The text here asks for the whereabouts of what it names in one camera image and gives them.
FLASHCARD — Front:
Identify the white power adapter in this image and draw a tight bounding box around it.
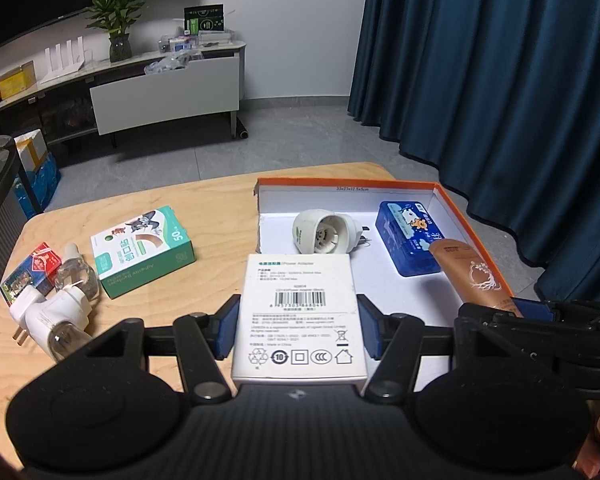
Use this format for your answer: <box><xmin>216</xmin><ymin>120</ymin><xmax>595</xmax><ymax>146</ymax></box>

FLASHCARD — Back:
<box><xmin>9</xmin><ymin>285</ymin><xmax>48</xmax><ymax>346</ymax></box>

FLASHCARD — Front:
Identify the orange-edged white cardboard tray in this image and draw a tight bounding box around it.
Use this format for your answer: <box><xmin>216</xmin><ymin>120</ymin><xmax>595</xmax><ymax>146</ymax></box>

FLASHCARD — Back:
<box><xmin>253</xmin><ymin>177</ymin><xmax>517</xmax><ymax>333</ymax></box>

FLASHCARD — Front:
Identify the white and yellow box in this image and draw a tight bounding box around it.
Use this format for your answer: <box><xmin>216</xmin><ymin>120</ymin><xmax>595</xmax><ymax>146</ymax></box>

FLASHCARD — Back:
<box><xmin>14</xmin><ymin>129</ymin><xmax>48</xmax><ymax>171</ymax></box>

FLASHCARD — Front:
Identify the pile of clear small boxes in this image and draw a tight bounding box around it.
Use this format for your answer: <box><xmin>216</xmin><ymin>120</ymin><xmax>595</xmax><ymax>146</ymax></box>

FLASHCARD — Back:
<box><xmin>157</xmin><ymin>30</ymin><xmax>233</xmax><ymax>54</ymax></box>

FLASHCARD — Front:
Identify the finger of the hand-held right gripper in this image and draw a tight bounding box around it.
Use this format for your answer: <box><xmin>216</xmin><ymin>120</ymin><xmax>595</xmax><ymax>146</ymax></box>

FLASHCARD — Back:
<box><xmin>457</xmin><ymin>303</ymin><xmax>523</xmax><ymax>328</ymax></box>
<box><xmin>514</xmin><ymin>298</ymin><xmax>600</xmax><ymax>325</ymax></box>

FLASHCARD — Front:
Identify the blue tissue pack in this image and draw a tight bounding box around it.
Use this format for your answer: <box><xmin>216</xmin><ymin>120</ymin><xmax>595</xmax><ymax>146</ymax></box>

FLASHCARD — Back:
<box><xmin>375</xmin><ymin>200</ymin><xmax>447</xmax><ymax>277</ymax></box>

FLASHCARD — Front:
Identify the white round plug-in device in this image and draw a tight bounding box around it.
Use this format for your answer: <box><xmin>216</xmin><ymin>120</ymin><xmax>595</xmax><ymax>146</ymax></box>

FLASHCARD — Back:
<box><xmin>292</xmin><ymin>208</ymin><xmax>373</xmax><ymax>256</ymax></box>

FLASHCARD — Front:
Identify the white adapter box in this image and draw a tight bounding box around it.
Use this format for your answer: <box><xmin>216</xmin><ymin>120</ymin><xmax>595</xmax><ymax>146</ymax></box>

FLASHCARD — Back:
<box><xmin>231</xmin><ymin>253</ymin><xmax>370</xmax><ymax>392</ymax></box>

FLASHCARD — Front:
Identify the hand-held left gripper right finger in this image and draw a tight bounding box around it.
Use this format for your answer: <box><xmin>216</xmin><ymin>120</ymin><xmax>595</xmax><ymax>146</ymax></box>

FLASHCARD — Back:
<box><xmin>356</xmin><ymin>294</ymin><xmax>461</xmax><ymax>402</ymax></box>

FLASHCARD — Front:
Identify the brown tube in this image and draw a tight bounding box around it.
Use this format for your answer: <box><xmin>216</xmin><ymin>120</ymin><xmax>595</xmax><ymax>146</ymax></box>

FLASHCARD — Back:
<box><xmin>428</xmin><ymin>239</ymin><xmax>525</xmax><ymax>318</ymax></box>

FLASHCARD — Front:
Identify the white router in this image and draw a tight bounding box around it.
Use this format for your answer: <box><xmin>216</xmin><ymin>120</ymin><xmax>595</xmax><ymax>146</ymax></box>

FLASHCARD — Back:
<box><xmin>40</xmin><ymin>36</ymin><xmax>86</xmax><ymax>84</ymax></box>

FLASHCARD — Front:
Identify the clear glass liquid bottle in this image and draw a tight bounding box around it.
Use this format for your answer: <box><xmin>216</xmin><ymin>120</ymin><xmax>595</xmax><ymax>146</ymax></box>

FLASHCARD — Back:
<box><xmin>55</xmin><ymin>243</ymin><xmax>100</xmax><ymax>306</ymax></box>

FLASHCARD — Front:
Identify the white television cabinet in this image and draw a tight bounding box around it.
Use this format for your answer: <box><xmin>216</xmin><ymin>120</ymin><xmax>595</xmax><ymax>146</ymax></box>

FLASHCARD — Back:
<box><xmin>0</xmin><ymin>40</ymin><xmax>251</xmax><ymax>151</ymax></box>

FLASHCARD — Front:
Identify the clear plastic bag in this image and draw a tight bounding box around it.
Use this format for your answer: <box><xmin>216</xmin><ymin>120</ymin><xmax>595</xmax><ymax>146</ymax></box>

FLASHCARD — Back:
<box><xmin>145</xmin><ymin>55</ymin><xmax>191</xmax><ymax>75</ymax></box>

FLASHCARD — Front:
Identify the green and black box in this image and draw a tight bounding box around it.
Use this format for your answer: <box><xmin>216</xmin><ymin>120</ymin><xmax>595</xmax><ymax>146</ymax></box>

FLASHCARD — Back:
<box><xmin>184</xmin><ymin>4</ymin><xmax>225</xmax><ymax>33</ymax></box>

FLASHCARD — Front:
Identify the blue curtain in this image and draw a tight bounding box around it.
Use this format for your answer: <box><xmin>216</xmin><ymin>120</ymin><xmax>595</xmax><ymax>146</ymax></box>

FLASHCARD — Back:
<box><xmin>347</xmin><ymin>0</ymin><xmax>600</xmax><ymax>303</ymax></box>

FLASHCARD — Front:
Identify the blue bag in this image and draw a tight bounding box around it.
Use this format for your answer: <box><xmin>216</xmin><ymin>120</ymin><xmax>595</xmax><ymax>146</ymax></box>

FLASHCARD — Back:
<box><xmin>14</xmin><ymin>152</ymin><xmax>62</xmax><ymax>213</ymax></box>

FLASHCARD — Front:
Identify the potted green plant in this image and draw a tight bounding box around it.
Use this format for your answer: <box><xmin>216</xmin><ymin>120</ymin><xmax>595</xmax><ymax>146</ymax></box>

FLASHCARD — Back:
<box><xmin>84</xmin><ymin>0</ymin><xmax>153</xmax><ymax>63</ymax></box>

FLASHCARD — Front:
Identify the white plug-in mosquito heater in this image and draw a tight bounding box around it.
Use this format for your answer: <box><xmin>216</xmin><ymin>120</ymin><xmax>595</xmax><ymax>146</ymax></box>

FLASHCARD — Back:
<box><xmin>25</xmin><ymin>285</ymin><xmax>95</xmax><ymax>363</ymax></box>

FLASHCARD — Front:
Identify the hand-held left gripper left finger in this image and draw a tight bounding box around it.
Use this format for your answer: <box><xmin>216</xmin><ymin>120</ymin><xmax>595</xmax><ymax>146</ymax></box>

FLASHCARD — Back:
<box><xmin>82</xmin><ymin>294</ymin><xmax>242</xmax><ymax>404</ymax></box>

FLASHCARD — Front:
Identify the green bandage box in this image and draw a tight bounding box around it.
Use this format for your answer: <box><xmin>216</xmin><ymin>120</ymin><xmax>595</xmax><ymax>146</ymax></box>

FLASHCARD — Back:
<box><xmin>90</xmin><ymin>205</ymin><xmax>197</xmax><ymax>300</ymax></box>

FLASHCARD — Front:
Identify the red and blue card box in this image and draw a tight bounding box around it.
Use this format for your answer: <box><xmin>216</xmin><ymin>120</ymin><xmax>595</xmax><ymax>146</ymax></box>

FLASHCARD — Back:
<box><xmin>0</xmin><ymin>242</ymin><xmax>62</xmax><ymax>307</ymax></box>

